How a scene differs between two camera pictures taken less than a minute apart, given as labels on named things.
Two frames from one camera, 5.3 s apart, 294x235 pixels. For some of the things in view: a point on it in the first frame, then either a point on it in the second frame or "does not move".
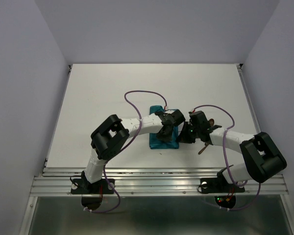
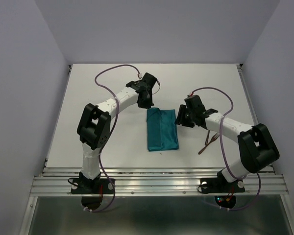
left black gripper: [166, 138] -> [147, 105]
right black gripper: [182, 136] -> [180, 118]
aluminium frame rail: [150, 181] does not move
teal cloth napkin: [155, 142] does not move
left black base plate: [81, 186] does not move
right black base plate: [219, 185] does not move
